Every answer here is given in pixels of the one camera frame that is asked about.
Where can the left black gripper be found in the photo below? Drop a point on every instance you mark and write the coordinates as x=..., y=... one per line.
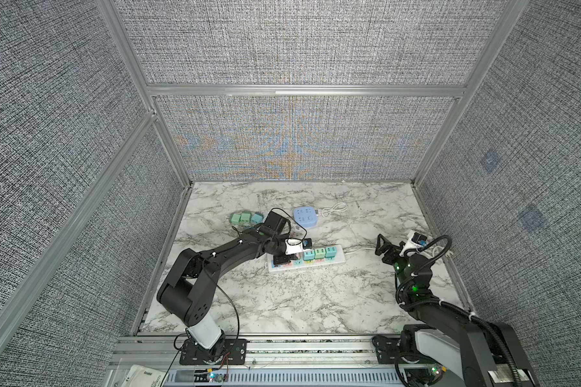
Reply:
x=286, y=259

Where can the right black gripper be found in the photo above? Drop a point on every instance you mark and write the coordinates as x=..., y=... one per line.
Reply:
x=388, y=247

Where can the long white power strip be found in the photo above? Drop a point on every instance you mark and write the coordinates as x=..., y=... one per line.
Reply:
x=298, y=262

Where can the green plug cube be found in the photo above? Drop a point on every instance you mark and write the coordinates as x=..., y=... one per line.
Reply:
x=235, y=218
x=245, y=217
x=321, y=254

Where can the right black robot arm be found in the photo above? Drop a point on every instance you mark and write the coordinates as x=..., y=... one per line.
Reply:
x=445, y=337

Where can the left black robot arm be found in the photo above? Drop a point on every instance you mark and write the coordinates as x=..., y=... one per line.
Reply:
x=264, y=238

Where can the blue square power strip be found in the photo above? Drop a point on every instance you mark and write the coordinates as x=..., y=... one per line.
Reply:
x=305, y=216

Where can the white label box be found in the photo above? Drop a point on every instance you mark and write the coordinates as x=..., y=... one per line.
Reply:
x=143, y=377

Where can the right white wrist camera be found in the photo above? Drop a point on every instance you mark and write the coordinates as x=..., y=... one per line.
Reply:
x=415, y=241

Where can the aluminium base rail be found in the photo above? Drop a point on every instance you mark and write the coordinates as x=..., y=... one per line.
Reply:
x=262, y=360

